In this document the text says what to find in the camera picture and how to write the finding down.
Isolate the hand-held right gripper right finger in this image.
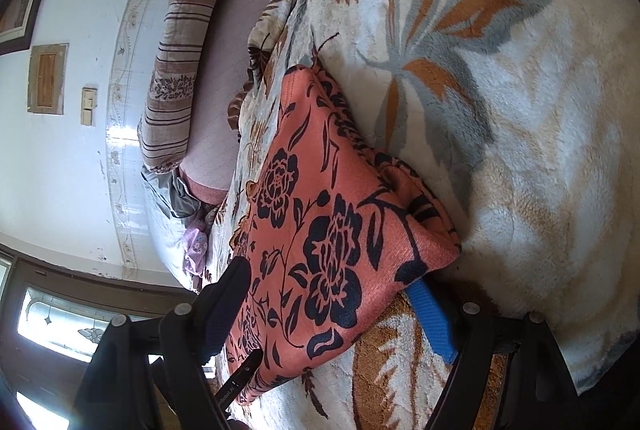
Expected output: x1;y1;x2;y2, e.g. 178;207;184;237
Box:
405;279;582;430

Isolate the long striped bolster pillow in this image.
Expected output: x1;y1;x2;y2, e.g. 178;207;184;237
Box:
137;0;243;174

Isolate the purple cloth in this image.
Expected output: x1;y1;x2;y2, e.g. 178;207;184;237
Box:
182;215;217;291

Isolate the orange floral dress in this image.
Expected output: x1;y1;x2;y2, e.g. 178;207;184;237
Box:
224;64;462;406

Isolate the grey and white pillow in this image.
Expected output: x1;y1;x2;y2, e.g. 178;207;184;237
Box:
141;163;201;281

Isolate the cream leaf print plush blanket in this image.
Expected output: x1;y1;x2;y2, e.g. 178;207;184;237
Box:
202;0;640;430

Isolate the pink padded headboard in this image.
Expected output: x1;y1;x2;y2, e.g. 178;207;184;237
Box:
177;0;301;206

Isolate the wooden wall panel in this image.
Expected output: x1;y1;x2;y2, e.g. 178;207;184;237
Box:
27;43;69;116

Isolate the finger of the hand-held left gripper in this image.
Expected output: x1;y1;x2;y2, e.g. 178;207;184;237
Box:
227;349;265;392

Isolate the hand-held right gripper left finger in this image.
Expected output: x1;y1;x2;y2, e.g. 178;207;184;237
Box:
74;256;252;430

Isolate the stained glass window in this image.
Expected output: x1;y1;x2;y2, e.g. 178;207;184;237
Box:
0;245;201;430

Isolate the beige light switch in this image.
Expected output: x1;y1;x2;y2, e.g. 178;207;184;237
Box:
81;86;99;127

